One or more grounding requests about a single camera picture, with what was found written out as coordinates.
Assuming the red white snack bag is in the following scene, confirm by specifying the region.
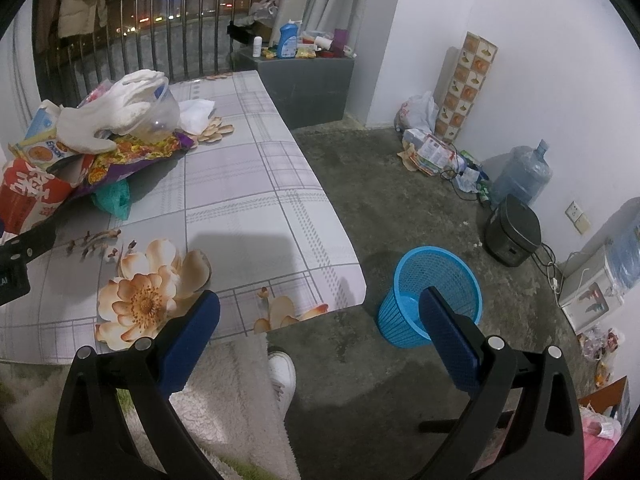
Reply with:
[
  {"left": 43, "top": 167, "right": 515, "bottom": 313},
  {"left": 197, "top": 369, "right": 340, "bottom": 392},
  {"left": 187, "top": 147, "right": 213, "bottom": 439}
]
[{"left": 0, "top": 158, "right": 74, "bottom": 235}]

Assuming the blue white medicine box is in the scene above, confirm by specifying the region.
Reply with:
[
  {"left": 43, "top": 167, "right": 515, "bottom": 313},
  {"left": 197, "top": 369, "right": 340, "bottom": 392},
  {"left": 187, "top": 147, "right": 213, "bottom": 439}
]
[{"left": 9, "top": 100, "right": 77, "bottom": 171}]

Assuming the teal plastic bag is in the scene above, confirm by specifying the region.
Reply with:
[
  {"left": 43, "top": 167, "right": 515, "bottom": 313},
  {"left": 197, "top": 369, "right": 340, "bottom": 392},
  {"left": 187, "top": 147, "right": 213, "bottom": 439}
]
[{"left": 91, "top": 180, "right": 131, "bottom": 220}]

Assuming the purple yellow noodle bag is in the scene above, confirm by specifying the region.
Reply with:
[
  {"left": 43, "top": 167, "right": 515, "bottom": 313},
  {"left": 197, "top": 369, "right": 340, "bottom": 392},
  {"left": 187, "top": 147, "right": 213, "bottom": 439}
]
[{"left": 72, "top": 131, "right": 195, "bottom": 197}]

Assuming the clear plastic bowl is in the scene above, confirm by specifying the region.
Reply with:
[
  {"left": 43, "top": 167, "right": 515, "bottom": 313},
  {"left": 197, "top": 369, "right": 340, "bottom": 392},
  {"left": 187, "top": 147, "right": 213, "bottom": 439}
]
[{"left": 112, "top": 76, "right": 180, "bottom": 143}]

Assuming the blue mesh trash basket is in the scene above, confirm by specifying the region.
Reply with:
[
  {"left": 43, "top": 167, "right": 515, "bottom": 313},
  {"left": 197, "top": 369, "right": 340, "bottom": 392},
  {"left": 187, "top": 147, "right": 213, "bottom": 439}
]
[{"left": 376, "top": 246, "right": 484, "bottom": 349}]

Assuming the pink plastic bag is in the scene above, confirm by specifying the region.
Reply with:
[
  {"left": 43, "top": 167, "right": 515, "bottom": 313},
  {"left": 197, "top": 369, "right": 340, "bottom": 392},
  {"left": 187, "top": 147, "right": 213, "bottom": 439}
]
[{"left": 579, "top": 406, "right": 622, "bottom": 479}]

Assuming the orange wooden furniture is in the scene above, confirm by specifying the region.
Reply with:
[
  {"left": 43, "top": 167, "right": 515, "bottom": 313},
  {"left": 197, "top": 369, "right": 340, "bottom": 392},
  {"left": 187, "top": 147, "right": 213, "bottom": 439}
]
[{"left": 579, "top": 377, "right": 631, "bottom": 427}]

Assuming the white water dispenser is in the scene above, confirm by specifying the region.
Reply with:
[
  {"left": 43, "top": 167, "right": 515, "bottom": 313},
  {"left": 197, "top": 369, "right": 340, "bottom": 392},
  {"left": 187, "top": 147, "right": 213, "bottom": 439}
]
[{"left": 559, "top": 246, "right": 624, "bottom": 335}]

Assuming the white shoe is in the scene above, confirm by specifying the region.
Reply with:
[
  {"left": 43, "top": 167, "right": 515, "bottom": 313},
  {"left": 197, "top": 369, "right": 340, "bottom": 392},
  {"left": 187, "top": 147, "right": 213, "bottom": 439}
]
[{"left": 268, "top": 351, "right": 297, "bottom": 418}]

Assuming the black rice cooker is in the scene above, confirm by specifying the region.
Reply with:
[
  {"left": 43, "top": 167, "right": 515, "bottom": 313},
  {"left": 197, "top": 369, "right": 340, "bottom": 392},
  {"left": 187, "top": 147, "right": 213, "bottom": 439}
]
[{"left": 484, "top": 194, "right": 541, "bottom": 268}]

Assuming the floral plaid bed sheet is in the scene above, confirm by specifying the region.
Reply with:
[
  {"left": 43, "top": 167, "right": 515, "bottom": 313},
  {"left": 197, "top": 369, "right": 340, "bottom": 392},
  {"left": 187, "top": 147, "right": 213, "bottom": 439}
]
[{"left": 1, "top": 72, "right": 367, "bottom": 364}]

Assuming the empty blue water jug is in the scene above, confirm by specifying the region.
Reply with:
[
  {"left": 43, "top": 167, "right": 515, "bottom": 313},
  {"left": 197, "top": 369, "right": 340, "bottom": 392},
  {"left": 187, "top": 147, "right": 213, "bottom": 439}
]
[{"left": 489, "top": 140, "right": 552, "bottom": 208}]

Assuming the metal balcony railing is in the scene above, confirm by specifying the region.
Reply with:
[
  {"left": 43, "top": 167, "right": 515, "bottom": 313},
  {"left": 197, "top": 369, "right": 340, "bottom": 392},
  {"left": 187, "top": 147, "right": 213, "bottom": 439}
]
[{"left": 35, "top": 0, "right": 259, "bottom": 105}]

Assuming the small white bottle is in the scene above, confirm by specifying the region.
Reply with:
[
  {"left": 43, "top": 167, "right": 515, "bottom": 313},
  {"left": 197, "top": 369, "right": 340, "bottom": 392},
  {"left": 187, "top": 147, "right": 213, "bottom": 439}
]
[{"left": 252, "top": 36, "right": 262, "bottom": 58}]

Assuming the pile of paper packaging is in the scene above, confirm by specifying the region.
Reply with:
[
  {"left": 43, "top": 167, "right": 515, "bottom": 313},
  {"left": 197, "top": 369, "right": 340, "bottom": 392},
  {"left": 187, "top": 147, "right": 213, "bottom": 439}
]
[{"left": 397, "top": 129, "right": 488, "bottom": 194}]

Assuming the dark grey cabinet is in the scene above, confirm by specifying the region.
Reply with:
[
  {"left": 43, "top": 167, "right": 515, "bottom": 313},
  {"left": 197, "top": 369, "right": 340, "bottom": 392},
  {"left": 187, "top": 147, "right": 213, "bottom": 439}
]
[{"left": 230, "top": 48, "right": 355, "bottom": 129}]

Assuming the blue detergent bottle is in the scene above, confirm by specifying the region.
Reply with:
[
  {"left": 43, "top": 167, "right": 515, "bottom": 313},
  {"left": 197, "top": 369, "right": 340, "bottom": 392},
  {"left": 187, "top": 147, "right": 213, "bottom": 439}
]
[{"left": 277, "top": 20, "right": 300, "bottom": 58}]

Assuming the white plastic bag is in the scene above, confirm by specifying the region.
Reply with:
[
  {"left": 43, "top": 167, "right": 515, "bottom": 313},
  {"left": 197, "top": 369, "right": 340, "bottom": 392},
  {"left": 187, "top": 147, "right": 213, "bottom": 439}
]
[{"left": 394, "top": 91, "right": 439, "bottom": 132}]

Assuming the tall patterned cardboard box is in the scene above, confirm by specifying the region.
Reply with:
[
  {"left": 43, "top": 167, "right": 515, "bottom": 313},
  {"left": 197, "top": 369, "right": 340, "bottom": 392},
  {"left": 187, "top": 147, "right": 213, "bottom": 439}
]
[{"left": 435, "top": 32, "right": 498, "bottom": 143}]

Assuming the purple cup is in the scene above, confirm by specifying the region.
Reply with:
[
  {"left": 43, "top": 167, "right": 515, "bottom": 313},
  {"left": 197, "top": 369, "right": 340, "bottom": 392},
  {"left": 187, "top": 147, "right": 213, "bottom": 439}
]
[{"left": 331, "top": 28, "right": 348, "bottom": 58}]

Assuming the wall power socket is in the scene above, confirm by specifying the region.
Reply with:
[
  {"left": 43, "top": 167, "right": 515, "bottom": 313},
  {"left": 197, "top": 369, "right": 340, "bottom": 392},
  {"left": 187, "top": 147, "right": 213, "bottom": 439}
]
[{"left": 565, "top": 202, "right": 590, "bottom": 235}]

